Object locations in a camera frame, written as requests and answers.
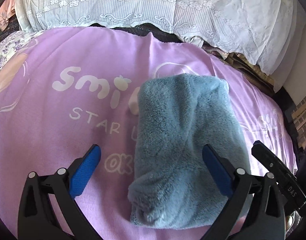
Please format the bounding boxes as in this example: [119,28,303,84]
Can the brown folded blankets stack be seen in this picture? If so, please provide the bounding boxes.
[202,42,275,97]

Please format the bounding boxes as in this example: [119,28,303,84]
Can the floral white purple bedding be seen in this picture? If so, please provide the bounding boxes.
[0,30,45,71]

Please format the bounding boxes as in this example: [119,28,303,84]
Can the purple printed bed sheet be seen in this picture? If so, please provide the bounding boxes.
[0,27,297,239]

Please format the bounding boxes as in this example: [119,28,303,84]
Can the plaid checkered fabric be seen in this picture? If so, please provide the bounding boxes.
[291,96,306,148]

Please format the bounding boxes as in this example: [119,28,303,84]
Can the blue fleece garment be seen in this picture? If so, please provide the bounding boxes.
[128,74,251,229]

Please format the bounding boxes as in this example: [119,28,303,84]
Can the white lace cover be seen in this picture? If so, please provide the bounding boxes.
[15,0,306,74]

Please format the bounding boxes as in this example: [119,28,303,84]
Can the pink floral pillow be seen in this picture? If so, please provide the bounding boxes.
[0,0,16,31]

